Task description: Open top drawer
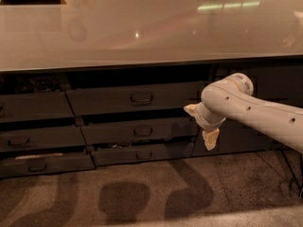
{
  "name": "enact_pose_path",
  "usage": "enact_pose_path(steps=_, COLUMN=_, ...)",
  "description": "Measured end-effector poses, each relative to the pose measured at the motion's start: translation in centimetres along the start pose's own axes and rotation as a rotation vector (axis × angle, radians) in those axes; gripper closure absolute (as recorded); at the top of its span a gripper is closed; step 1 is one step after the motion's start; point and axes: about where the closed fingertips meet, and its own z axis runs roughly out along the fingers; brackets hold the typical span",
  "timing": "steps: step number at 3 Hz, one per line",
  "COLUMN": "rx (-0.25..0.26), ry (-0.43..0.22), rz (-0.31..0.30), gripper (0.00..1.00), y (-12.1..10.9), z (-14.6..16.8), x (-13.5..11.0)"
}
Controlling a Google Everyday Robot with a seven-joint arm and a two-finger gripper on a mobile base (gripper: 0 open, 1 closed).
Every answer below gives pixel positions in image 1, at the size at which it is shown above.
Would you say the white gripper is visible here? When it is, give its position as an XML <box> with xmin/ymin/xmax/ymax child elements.
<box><xmin>184</xmin><ymin>103</ymin><xmax>225</xmax><ymax>150</ymax></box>

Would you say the grey drawer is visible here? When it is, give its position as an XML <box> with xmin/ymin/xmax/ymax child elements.
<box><xmin>0</xmin><ymin>92</ymin><xmax>73</xmax><ymax>123</ymax></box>
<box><xmin>81</xmin><ymin>117</ymin><xmax>198</xmax><ymax>145</ymax></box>
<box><xmin>0</xmin><ymin>127</ymin><xmax>85</xmax><ymax>152</ymax></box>
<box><xmin>66</xmin><ymin>81</ymin><xmax>204</xmax><ymax>115</ymax></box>
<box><xmin>91</xmin><ymin>141</ymin><xmax>194</xmax><ymax>166</ymax></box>
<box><xmin>0</xmin><ymin>152</ymin><xmax>95</xmax><ymax>178</ymax></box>

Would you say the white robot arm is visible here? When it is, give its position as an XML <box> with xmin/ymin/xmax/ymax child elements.
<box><xmin>184</xmin><ymin>73</ymin><xmax>303</xmax><ymax>153</ymax></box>

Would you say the grey cabinet door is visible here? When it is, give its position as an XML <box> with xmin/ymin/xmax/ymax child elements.
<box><xmin>192</xmin><ymin>63</ymin><xmax>302</xmax><ymax>156</ymax></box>

